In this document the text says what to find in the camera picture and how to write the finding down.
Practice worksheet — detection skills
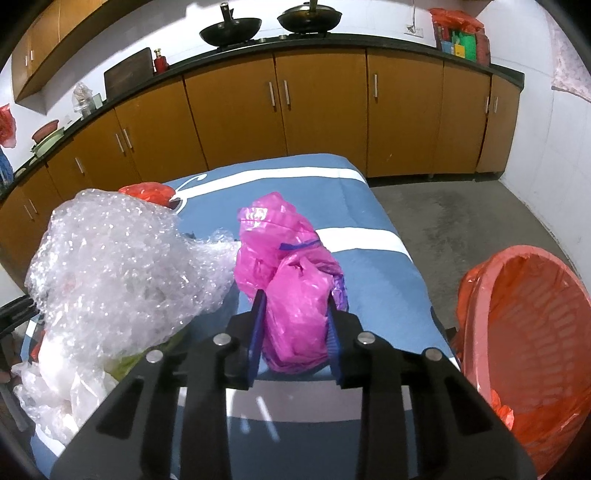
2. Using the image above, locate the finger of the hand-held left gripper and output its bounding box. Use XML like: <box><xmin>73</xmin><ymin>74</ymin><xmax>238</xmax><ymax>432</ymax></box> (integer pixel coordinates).
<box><xmin>0</xmin><ymin>295</ymin><xmax>37</xmax><ymax>332</ymax></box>

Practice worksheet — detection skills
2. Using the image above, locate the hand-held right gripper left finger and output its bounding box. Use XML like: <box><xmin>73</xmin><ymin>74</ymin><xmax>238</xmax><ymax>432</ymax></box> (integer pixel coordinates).
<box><xmin>50</xmin><ymin>290</ymin><xmax>269</xmax><ymax>480</ymax></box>

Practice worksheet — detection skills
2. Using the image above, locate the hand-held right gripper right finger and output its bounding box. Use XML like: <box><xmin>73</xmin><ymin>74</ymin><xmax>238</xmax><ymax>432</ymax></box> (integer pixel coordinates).
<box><xmin>324</xmin><ymin>299</ymin><xmax>539</xmax><ymax>480</ymax></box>

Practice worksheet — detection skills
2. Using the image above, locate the pink plastic bag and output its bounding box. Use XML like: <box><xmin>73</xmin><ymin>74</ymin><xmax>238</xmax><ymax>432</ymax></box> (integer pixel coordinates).
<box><xmin>234</xmin><ymin>191</ymin><xmax>349</xmax><ymax>374</ymax></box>

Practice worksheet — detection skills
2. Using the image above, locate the white plastic bag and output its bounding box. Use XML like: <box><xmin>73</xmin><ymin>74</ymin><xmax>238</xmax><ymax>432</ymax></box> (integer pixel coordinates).
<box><xmin>11</xmin><ymin>332</ymin><xmax>121</xmax><ymax>446</ymax></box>

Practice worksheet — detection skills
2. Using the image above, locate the clear bubble wrap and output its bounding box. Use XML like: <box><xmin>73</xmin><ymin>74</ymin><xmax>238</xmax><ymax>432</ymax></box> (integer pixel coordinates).
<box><xmin>25</xmin><ymin>187</ymin><xmax>241</xmax><ymax>358</ymax></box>

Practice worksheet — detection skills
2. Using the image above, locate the red plastic bag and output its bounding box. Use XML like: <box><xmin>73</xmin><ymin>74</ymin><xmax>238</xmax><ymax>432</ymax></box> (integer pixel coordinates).
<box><xmin>117</xmin><ymin>181</ymin><xmax>178</xmax><ymax>210</ymax></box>

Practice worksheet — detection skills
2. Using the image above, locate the red plastic basket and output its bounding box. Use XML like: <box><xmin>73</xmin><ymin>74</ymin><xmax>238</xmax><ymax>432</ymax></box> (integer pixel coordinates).
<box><xmin>455</xmin><ymin>246</ymin><xmax>591</xmax><ymax>480</ymax></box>

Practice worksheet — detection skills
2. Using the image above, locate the blue white striped blanket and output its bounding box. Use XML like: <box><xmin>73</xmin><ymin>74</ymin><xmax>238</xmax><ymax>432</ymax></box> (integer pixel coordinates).
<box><xmin>28</xmin><ymin>154</ymin><xmax>462</xmax><ymax>480</ymax></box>

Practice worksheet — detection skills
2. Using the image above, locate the pink bowl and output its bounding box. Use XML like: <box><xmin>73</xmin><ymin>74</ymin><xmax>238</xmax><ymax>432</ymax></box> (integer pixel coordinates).
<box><xmin>31</xmin><ymin>119</ymin><xmax>61</xmax><ymax>141</ymax></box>

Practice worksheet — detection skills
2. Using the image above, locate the hanging red bag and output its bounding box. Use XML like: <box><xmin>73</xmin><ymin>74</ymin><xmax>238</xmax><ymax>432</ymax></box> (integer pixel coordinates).
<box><xmin>0</xmin><ymin>104</ymin><xmax>17</xmax><ymax>148</ymax></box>

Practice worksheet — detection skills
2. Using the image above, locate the clear glass jar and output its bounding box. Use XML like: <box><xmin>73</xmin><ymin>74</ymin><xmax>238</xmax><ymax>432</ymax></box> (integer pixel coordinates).
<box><xmin>72</xmin><ymin>82</ymin><xmax>103</xmax><ymax>118</ymax></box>

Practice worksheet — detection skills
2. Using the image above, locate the wooden kitchen base cabinet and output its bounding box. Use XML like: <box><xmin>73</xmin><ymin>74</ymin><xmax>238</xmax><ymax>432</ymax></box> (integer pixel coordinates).
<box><xmin>0</xmin><ymin>46</ymin><xmax>525</xmax><ymax>278</ymax></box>

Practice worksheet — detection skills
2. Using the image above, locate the dark wooden cutting board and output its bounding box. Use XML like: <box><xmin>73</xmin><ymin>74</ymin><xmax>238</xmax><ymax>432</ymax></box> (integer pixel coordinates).
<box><xmin>104</xmin><ymin>47</ymin><xmax>154</xmax><ymax>100</ymax></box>

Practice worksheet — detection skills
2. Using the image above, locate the gas stove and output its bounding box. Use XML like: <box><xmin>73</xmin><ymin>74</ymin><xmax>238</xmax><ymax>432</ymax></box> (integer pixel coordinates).
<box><xmin>217</xmin><ymin>28</ymin><xmax>333</xmax><ymax>47</ymax></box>

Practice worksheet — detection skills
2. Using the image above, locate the black wok with lid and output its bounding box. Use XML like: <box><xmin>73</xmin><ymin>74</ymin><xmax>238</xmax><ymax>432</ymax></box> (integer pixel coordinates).
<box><xmin>277</xmin><ymin>0</ymin><xmax>343</xmax><ymax>34</ymax></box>

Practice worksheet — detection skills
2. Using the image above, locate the black kitchen countertop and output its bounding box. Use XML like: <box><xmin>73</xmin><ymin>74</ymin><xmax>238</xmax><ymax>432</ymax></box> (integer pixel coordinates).
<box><xmin>0</xmin><ymin>34</ymin><xmax>526</xmax><ymax>195</ymax></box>

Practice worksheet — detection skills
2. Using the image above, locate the green plastic box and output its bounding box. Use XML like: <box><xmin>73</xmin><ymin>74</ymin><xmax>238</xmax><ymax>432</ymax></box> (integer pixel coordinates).
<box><xmin>450</xmin><ymin>30</ymin><xmax>478</xmax><ymax>61</ymax></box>

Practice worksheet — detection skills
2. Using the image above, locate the red grocery bag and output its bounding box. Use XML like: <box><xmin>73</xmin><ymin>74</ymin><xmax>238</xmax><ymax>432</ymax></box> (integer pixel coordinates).
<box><xmin>429</xmin><ymin>7</ymin><xmax>485</xmax><ymax>34</ymax></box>

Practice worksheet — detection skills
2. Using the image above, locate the floral curtain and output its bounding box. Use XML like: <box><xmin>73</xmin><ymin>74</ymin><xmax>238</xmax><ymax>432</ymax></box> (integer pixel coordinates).
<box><xmin>551</xmin><ymin>28</ymin><xmax>591</xmax><ymax>103</ymax></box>

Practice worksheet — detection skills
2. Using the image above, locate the wooden wall cabinet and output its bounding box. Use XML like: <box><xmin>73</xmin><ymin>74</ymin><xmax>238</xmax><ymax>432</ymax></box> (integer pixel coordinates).
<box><xmin>11</xmin><ymin>0</ymin><xmax>153</xmax><ymax>103</ymax></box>

